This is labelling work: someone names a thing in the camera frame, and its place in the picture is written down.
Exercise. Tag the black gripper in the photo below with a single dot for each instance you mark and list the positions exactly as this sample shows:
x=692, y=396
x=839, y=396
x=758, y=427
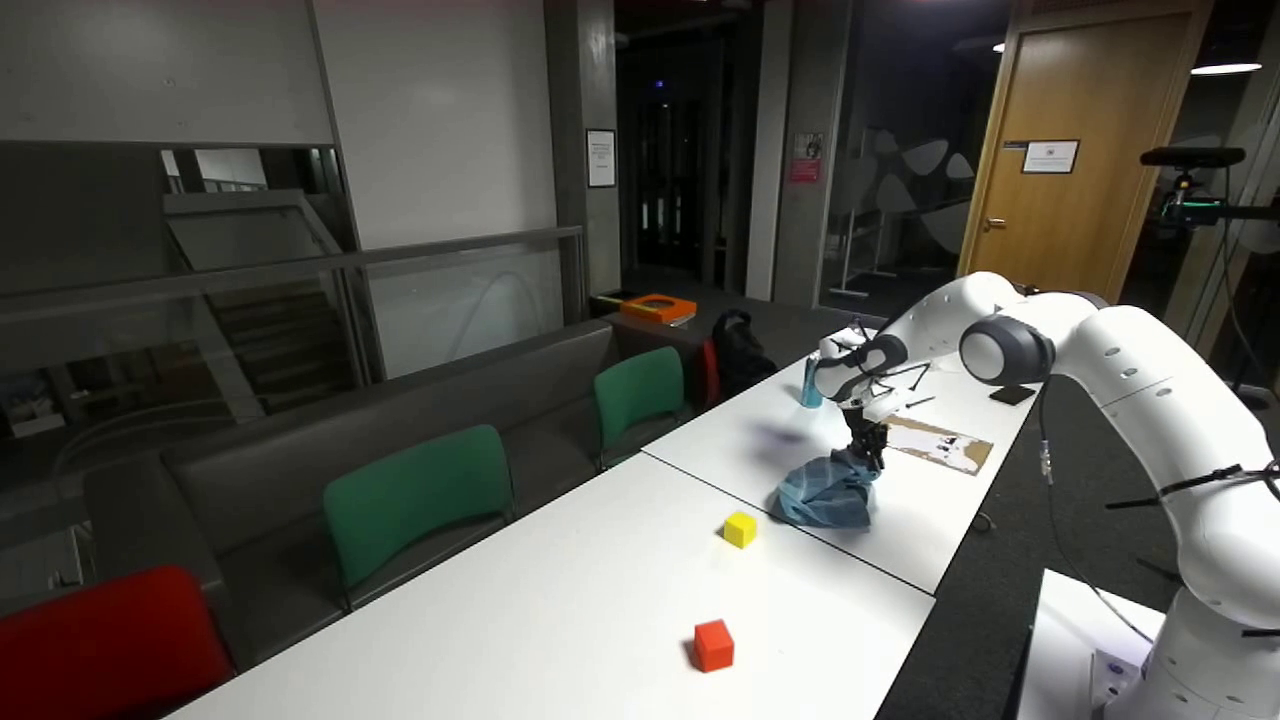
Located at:
x=866, y=427

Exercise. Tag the blue striped cloth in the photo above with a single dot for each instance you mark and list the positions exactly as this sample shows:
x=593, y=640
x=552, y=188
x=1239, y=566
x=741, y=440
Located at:
x=822, y=498

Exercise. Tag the yellow block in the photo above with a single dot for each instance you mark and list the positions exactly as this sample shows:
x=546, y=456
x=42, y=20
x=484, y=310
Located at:
x=737, y=529

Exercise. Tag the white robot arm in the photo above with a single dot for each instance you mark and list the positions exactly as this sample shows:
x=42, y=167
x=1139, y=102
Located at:
x=1162, y=385

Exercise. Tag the red block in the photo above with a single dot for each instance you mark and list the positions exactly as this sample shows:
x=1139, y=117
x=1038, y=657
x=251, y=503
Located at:
x=712, y=647

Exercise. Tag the dark marker pen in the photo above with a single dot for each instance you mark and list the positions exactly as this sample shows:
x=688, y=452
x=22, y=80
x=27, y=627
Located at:
x=912, y=373

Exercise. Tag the black backpack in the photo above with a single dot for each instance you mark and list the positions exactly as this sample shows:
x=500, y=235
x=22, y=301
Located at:
x=741, y=354

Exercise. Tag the red chair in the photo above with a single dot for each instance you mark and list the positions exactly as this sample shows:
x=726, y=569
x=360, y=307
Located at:
x=709, y=367
x=105, y=655

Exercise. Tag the green chair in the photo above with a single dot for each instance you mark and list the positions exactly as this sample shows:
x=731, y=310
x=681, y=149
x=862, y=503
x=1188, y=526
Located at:
x=641, y=394
x=413, y=504

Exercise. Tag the orange box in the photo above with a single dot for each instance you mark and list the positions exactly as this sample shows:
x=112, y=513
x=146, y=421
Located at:
x=657, y=310

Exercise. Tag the wooden door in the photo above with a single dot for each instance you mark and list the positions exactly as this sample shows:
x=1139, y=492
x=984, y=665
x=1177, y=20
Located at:
x=1104, y=203

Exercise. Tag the white door sign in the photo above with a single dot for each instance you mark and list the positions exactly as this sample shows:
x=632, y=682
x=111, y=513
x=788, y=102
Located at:
x=1051, y=158

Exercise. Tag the white paper notice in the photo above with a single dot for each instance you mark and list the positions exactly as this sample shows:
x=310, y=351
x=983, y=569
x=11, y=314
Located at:
x=602, y=158

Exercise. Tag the ceiling light strip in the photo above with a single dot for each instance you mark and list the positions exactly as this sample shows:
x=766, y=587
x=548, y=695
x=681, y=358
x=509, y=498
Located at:
x=1227, y=69

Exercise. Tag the grey upholstered bench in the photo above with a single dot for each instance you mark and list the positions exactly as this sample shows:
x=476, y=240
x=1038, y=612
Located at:
x=267, y=466

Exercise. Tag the glass railing with handrail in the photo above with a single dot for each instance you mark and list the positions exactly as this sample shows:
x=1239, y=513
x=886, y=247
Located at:
x=267, y=265

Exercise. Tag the pink wall sign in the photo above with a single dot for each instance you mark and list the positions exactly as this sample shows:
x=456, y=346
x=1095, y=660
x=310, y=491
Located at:
x=806, y=167

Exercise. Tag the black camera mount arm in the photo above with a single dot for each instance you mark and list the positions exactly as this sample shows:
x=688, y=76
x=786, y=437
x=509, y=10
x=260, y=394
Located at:
x=1213, y=211

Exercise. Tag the black camera on stand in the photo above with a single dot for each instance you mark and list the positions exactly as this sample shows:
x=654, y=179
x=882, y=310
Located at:
x=1194, y=158

